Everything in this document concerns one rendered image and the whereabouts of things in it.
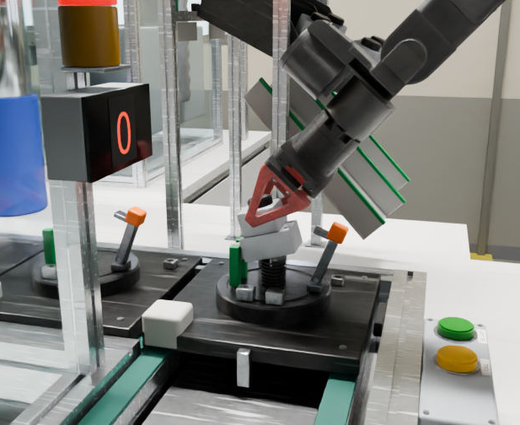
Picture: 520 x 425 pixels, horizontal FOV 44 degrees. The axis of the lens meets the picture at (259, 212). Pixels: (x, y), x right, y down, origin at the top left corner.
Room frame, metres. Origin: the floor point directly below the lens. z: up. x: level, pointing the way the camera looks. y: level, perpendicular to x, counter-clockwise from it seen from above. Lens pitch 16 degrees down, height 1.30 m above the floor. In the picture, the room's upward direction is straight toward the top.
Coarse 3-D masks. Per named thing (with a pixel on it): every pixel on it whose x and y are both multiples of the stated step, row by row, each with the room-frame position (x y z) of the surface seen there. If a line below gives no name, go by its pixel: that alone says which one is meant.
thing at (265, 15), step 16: (208, 0) 1.01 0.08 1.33; (224, 0) 1.00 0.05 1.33; (240, 0) 0.99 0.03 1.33; (256, 0) 0.98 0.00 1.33; (272, 0) 0.97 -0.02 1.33; (304, 0) 1.08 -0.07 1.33; (208, 16) 1.01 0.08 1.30; (224, 16) 1.00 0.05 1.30; (240, 16) 0.99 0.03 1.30; (256, 16) 0.98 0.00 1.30; (272, 16) 0.97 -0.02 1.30; (240, 32) 0.99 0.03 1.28; (256, 32) 0.98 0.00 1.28; (272, 32) 0.97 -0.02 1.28; (256, 48) 0.98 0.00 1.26; (272, 48) 0.97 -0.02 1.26
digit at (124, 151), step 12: (120, 96) 0.57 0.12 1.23; (132, 96) 0.60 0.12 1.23; (120, 108) 0.57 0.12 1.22; (132, 108) 0.60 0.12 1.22; (120, 120) 0.57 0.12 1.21; (132, 120) 0.60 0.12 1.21; (120, 132) 0.57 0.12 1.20; (132, 132) 0.59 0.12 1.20; (120, 144) 0.57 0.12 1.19; (132, 144) 0.59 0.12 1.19; (120, 156) 0.57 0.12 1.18; (132, 156) 0.59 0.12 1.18
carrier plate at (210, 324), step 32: (192, 288) 0.77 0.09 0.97; (352, 288) 0.77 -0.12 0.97; (192, 320) 0.68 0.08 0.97; (224, 320) 0.68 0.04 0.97; (320, 320) 0.68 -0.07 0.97; (352, 320) 0.68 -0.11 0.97; (192, 352) 0.64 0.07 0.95; (224, 352) 0.63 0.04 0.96; (256, 352) 0.62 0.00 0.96; (288, 352) 0.61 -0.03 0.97; (320, 352) 0.60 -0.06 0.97; (352, 352) 0.60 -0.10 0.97
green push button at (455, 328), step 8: (440, 320) 0.67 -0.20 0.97; (448, 320) 0.67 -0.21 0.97; (456, 320) 0.67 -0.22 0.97; (464, 320) 0.67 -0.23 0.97; (440, 328) 0.66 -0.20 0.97; (448, 328) 0.65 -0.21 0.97; (456, 328) 0.65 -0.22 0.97; (464, 328) 0.65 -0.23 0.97; (472, 328) 0.66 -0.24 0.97; (448, 336) 0.65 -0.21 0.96; (456, 336) 0.65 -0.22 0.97; (464, 336) 0.65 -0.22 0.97; (472, 336) 0.65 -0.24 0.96
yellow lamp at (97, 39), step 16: (64, 16) 0.56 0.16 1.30; (80, 16) 0.56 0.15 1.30; (96, 16) 0.56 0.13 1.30; (112, 16) 0.57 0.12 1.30; (64, 32) 0.56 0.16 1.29; (80, 32) 0.56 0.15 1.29; (96, 32) 0.56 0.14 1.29; (112, 32) 0.57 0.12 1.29; (64, 48) 0.57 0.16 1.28; (80, 48) 0.56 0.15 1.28; (96, 48) 0.56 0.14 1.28; (112, 48) 0.57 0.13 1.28; (64, 64) 0.57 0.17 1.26; (80, 64) 0.56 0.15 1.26; (96, 64) 0.56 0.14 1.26; (112, 64) 0.57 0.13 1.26
